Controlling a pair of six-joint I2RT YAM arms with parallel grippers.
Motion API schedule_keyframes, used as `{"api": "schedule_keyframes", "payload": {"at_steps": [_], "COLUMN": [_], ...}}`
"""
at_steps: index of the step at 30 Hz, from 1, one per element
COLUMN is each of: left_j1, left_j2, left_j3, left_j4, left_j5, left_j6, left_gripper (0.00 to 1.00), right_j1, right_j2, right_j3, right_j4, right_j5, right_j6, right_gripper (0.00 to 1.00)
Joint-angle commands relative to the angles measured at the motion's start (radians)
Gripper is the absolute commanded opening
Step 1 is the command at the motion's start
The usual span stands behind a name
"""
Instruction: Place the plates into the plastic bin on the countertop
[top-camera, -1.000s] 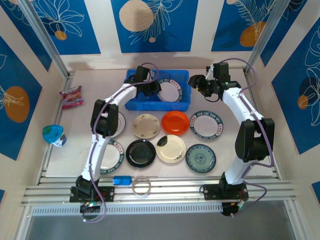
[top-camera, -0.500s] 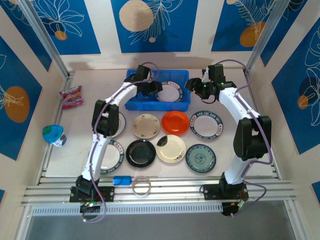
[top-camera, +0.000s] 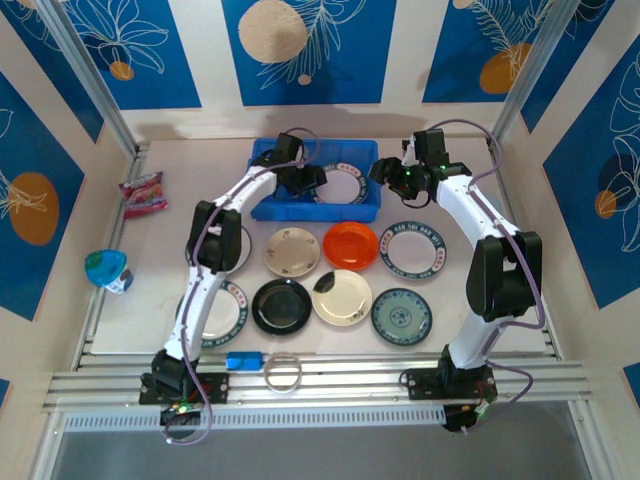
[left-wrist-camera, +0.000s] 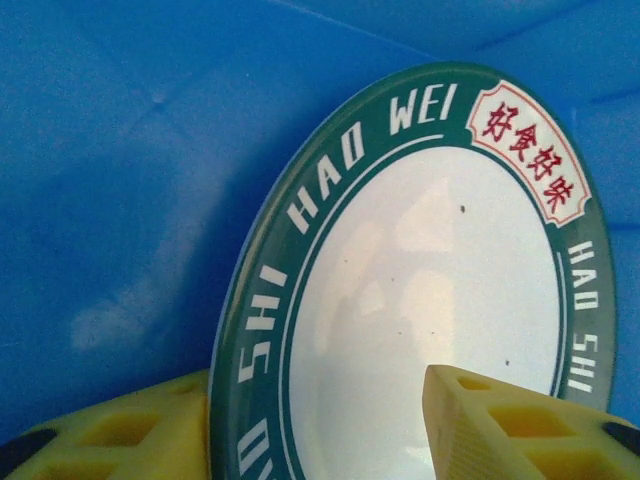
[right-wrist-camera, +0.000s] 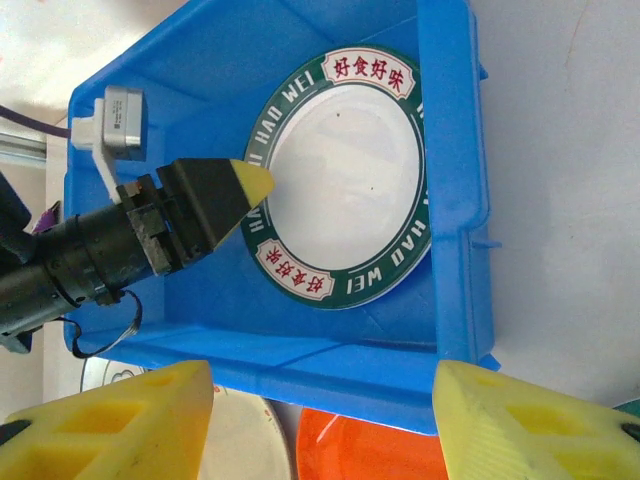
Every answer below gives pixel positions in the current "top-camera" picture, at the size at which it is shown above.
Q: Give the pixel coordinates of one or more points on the cream floral plate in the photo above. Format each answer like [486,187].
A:
[292,251]

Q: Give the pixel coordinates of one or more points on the green rim lettered plate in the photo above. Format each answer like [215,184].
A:
[226,321]
[345,185]
[412,250]

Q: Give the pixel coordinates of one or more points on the orange plate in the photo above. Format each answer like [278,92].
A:
[350,245]

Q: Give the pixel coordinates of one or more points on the cream plate with black patch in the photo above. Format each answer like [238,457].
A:
[342,300]

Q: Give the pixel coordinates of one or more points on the blue patterned plate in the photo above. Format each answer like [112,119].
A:
[402,316]

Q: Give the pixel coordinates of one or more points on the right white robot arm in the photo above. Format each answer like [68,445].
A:
[462,200]

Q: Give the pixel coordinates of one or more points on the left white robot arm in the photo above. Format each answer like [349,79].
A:
[197,305]

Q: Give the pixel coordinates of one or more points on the blue plastic bin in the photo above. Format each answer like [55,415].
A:
[310,212]

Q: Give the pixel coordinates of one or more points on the pink snack bag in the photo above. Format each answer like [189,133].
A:
[144,196]

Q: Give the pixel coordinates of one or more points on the small blue box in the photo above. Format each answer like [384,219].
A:
[244,361]

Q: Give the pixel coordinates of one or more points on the blue jelly cup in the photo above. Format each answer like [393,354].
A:
[105,267]

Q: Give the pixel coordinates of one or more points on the aluminium frame post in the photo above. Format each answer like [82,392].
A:
[531,75]
[97,87]

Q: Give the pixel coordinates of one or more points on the long aluminium frame rail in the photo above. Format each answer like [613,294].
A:
[350,380]

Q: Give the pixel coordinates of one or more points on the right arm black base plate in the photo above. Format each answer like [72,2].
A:
[420,385]

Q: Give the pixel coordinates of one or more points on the aluminium side rail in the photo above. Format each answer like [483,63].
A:
[94,325]
[550,345]

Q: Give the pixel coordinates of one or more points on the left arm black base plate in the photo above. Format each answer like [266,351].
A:
[217,387]

